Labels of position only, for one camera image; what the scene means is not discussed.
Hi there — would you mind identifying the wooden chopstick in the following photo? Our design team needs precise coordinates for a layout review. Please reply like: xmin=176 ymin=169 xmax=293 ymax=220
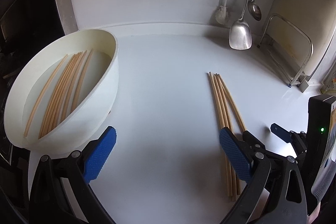
xmin=213 ymin=75 xmax=237 ymax=201
xmin=38 ymin=53 xmax=77 ymax=139
xmin=209 ymin=72 xmax=233 ymax=197
xmin=43 ymin=52 xmax=81 ymax=135
xmin=220 ymin=75 xmax=246 ymax=133
xmin=23 ymin=53 xmax=69 ymax=138
xmin=39 ymin=53 xmax=78 ymax=139
xmin=71 ymin=49 xmax=93 ymax=112
xmin=215 ymin=74 xmax=241 ymax=196
xmin=60 ymin=51 xmax=87 ymax=122
xmin=47 ymin=52 xmax=83 ymax=132

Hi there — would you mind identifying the right human hand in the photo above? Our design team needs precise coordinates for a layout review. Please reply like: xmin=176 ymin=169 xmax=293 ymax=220
xmin=307 ymin=203 xmax=321 ymax=224

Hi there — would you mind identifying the steel cutting board rack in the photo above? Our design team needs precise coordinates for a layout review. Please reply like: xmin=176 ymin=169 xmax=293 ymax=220
xmin=257 ymin=13 xmax=313 ymax=88

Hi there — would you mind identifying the white round basin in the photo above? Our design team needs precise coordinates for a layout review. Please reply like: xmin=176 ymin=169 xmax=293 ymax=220
xmin=4 ymin=29 xmax=119 ymax=155

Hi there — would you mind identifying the steel spatula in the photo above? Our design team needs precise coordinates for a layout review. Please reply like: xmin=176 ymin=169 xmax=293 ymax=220
xmin=229 ymin=0 xmax=252 ymax=50

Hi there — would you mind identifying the white cutting board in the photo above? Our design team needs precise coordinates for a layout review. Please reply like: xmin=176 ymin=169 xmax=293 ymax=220
xmin=270 ymin=0 xmax=335 ymax=76

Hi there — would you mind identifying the white dish brush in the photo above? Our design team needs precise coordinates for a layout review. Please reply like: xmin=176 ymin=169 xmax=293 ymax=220
xmin=215 ymin=0 xmax=227 ymax=25

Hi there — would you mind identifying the steel ladle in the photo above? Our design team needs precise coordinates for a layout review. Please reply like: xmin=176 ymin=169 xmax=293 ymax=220
xmin=248 ymin=0 xmax=262 ymax=21

